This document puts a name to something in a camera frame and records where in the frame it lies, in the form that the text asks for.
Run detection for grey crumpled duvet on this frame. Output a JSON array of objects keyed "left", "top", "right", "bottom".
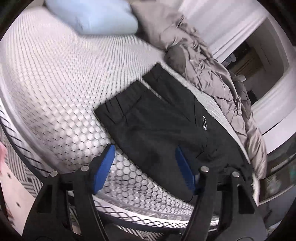
[{"left": 131, "top": 1, "right": 267, "bottom": 179}]

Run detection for dark grey round cushion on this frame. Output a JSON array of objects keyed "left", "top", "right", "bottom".
[{"left": 164, "top": 45, "right": 186, "bottom": 75}]

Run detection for black pants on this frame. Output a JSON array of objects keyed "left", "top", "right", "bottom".
[{"left": 94, "top": 64, "right": 252, "bottom": 202}]

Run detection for black white patterned rug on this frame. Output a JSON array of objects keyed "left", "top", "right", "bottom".
[{"left": 0, "top": 101, "right": 163, "bottom": 241}]

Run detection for white honeycomb bed sheet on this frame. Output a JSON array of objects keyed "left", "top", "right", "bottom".
[{"left": 1, "top": 6, "right": 193, "bottom": 228}]

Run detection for light blue pillow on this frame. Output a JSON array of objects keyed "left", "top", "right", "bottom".
[{"left": 45, "top": 1, "right": 138, "bottom": 36}]

